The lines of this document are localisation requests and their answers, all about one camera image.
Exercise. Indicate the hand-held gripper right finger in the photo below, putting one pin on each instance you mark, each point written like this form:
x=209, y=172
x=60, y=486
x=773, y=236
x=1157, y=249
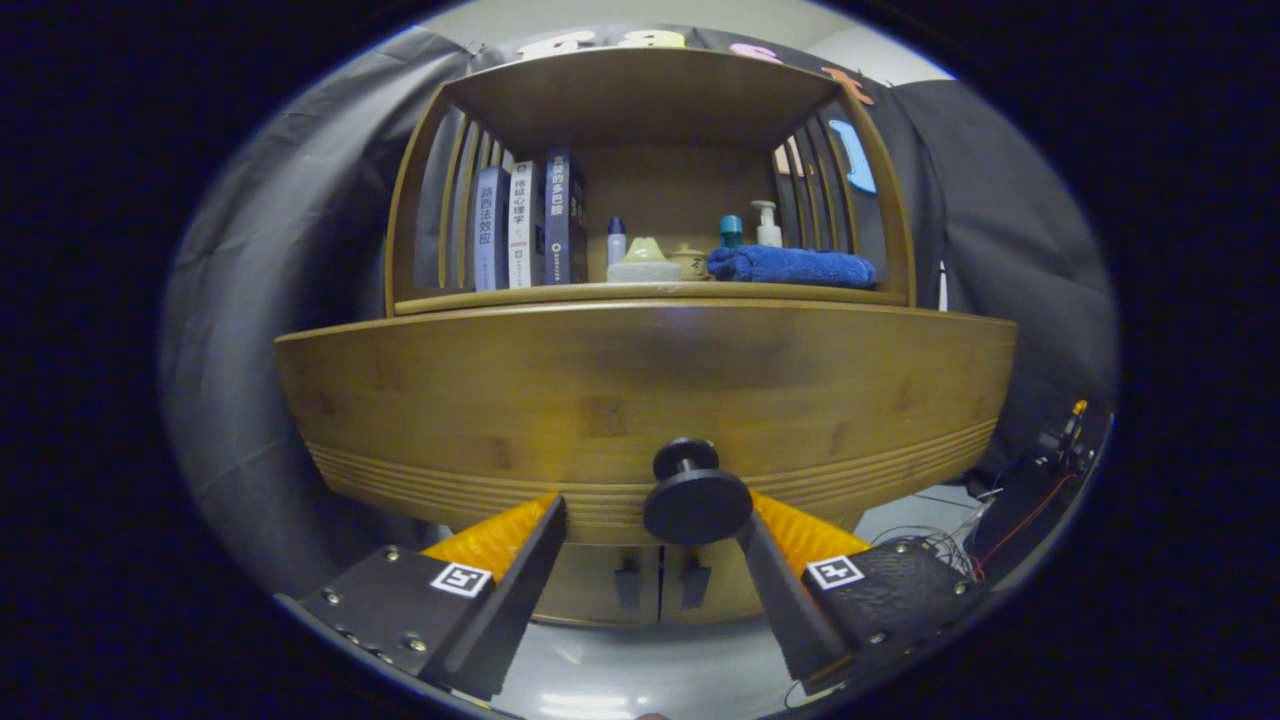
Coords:
x=780, y=590

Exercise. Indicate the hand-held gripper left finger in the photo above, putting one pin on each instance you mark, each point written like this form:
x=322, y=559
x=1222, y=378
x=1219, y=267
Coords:
x=520, y=590

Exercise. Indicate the wooden drawer with black knob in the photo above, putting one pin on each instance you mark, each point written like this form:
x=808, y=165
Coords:
x=500, y=400

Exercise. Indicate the pale green lidded container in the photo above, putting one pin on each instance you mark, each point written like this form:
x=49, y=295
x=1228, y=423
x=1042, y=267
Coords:
x=645, y=268

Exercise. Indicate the wooden cabinet door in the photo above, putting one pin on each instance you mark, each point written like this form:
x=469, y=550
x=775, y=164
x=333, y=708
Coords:
x=725, y=590
x=600, y=582

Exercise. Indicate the wooden countertop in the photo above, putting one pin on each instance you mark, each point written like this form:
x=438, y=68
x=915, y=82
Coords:
x=560, y=293

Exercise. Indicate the wooden cabinet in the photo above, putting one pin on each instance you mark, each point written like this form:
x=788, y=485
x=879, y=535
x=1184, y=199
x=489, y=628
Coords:
x=640, y=95

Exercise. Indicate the black device with orange tip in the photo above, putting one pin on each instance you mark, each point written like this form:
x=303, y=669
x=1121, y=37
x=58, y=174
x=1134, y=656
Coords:
x=1020, y=520

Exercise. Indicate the blue folded towel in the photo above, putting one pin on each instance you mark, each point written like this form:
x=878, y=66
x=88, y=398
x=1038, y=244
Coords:
x=790, y=267

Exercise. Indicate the beige lidded teacup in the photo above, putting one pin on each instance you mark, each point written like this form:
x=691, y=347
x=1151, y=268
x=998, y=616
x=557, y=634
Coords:
x=694, y=263

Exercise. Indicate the grey-blue book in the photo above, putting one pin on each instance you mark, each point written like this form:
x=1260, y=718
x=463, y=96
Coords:
x=491, y=235

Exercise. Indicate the white pump bottle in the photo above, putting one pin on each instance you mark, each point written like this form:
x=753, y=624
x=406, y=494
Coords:
x=768, y=232

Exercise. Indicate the white book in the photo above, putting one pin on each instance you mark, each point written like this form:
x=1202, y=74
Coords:
x=523, y=230

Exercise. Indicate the white bottle with blue cap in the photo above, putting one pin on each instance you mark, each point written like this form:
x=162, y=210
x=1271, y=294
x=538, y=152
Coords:
x=616, y=242

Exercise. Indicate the teal bottle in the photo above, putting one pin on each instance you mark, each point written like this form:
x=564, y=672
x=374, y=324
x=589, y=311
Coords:
x=731, y=232

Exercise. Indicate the dark blue book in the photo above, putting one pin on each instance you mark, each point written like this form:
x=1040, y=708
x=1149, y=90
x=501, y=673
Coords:
x=562, y=225

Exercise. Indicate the black backdrop cloth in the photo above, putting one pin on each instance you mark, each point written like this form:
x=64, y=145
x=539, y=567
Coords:
x=300, y=250

